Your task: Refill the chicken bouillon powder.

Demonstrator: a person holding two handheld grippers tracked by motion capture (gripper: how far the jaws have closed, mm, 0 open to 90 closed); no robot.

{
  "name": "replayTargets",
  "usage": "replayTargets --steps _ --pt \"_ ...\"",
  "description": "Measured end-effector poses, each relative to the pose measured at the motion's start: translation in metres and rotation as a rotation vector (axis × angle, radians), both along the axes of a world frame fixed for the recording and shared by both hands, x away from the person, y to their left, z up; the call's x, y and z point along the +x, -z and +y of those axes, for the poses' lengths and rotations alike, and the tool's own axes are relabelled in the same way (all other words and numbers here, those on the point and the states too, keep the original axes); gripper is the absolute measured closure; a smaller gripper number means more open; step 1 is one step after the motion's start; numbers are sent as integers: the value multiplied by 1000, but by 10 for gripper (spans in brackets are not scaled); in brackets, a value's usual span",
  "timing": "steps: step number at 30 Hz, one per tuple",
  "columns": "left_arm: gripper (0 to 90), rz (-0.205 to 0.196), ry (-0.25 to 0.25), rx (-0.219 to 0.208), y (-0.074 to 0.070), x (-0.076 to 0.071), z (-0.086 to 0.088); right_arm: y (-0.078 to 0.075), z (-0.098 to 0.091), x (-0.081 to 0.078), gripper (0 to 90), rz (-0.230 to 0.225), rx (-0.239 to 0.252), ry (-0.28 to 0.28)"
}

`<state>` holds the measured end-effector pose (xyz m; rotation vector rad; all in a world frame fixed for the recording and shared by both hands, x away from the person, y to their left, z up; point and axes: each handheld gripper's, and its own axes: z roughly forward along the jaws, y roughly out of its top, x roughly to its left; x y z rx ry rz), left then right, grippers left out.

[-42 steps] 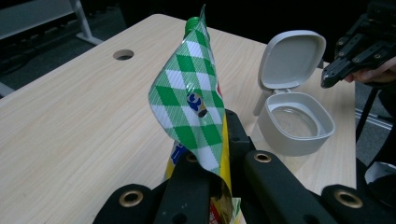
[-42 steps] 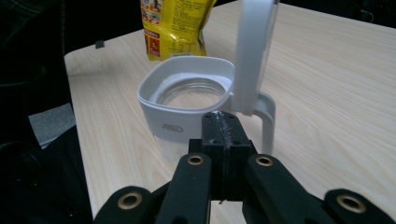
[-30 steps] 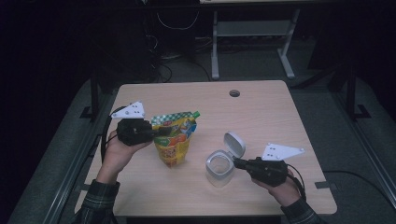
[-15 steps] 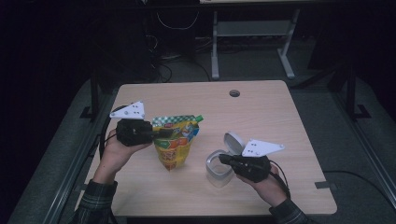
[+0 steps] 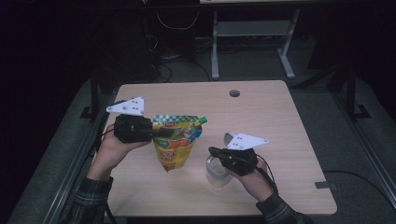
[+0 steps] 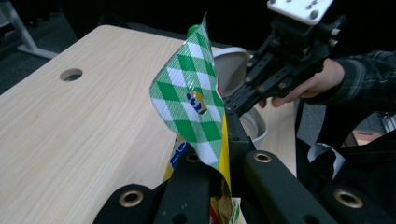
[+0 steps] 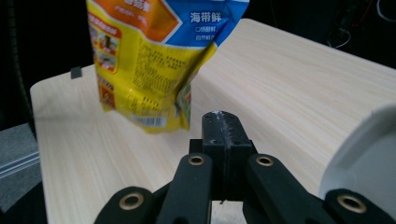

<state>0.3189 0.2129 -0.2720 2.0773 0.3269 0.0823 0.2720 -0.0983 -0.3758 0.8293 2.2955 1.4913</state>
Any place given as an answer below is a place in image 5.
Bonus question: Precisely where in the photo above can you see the long black floor cable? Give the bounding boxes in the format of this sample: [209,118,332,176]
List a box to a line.
[323,169,396,203]

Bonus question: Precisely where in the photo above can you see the grey tape piece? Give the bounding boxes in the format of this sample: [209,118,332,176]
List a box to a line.
[315,180,338,190]

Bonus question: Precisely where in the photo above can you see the aluminium floor rail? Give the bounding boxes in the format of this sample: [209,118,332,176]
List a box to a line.
[46,99,111,224]
[331,91,396,214]

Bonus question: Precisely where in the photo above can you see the white hanging cable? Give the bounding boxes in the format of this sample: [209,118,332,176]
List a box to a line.
[156,11,201,32]

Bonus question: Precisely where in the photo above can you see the yellow spouted seasoning pouch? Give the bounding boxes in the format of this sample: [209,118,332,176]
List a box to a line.
[151,114,208,173]

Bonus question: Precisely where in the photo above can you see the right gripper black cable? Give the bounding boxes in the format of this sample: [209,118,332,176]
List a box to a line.
[255,154,279,194]

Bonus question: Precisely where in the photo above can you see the black floor cables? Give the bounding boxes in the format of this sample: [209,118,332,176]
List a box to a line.
[151,54,213,83]

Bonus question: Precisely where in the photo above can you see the clear glass cup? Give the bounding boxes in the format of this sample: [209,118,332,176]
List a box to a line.
[205,154,233,189]

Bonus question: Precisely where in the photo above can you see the black metal stand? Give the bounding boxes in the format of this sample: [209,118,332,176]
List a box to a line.
[328,60,372,121]
[78,76,107,123]

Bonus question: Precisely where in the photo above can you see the white metal stand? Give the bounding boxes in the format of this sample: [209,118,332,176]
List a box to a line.
[210,8,302,81]

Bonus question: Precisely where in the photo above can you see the person's left hand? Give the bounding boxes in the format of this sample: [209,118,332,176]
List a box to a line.
[92,123,152,172]

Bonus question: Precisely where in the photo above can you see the person's right hand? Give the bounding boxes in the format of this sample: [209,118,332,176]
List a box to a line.
[232,158,278,203]

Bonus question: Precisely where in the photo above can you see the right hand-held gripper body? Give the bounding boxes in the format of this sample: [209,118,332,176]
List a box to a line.
[218,131,271,177]

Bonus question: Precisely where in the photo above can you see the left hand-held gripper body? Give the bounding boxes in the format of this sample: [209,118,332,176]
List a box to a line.
[106,95,154,145]

